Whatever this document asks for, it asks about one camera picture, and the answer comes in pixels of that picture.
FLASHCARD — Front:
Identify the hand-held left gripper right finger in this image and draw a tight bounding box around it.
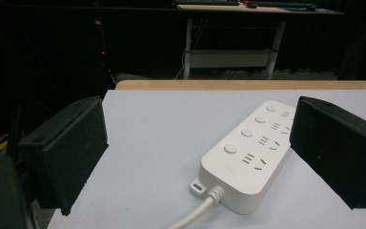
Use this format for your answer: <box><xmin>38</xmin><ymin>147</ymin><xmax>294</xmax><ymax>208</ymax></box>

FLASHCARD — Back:
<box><xmin>289</xmin><ymin>95</ymin><xmax>366</xmax><ymax>210</ymax></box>

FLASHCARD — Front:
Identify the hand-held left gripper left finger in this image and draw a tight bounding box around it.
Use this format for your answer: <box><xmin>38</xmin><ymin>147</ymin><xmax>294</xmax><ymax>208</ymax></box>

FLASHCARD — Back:
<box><xmin>17</xmin><ymin>95</ymin><xmax>110</xmax><ymax>217</ymax></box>

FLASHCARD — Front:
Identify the white power strip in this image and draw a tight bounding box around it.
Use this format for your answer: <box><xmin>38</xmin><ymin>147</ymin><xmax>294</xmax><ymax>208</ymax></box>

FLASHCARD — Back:
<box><xmin>190</xmin><ymin>100</ymin><xmax>297</xmax><ymax>215</ymax></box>

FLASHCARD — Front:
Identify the dark stand with red light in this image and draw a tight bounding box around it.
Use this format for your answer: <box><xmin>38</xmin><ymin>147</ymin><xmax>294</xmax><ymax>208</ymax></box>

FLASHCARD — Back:
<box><xmin>93</xmin><ymin>17</ymin><xmax>117</xmax><ymax>87</ymax></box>

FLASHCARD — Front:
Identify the desk with white legs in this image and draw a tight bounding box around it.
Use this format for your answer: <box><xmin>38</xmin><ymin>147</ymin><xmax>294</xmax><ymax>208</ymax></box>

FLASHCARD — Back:
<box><xmin>172</xmin><ymin>2</ymin><xmax>345</xmax><ymax>81</ymax></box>

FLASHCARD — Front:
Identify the white power cable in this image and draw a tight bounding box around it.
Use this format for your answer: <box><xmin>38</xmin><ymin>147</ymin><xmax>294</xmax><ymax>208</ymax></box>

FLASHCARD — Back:
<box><xmin>166</xmin><ymin>185</ymin><xmax>225</xmax><ymax>229</ymax></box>

